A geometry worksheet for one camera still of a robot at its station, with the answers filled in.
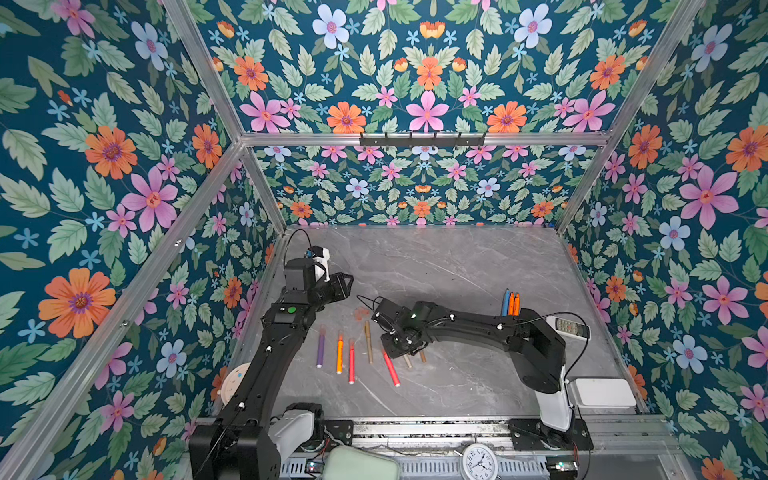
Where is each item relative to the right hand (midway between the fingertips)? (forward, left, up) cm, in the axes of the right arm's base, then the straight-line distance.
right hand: (389, 347), depth 84 cm
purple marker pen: (+2, +21, -4) cm, 21 cm away
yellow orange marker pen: (+16, -42, -4) cm, 45 cm away
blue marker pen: (+17, -38, -5) cm, 42 cm away
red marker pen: (-5, +11, -4) cm, 13 cm away
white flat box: (-13, -56, -2) cm, 58 cm away
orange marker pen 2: (+16, -39, -4) cm, 43 cm away
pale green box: (-27, +8, -3) cm, 28 cm away
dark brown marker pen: (-1, -10, -4) cm, 11 cm away
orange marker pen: (0, +15, -3) cm, 15 cm away
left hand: (+13, +9, +19) cm, 25 cm away
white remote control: (+7, -56, -3) cm, 56 cm away
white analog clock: (-27, -22, -1) cm, 34 cm away
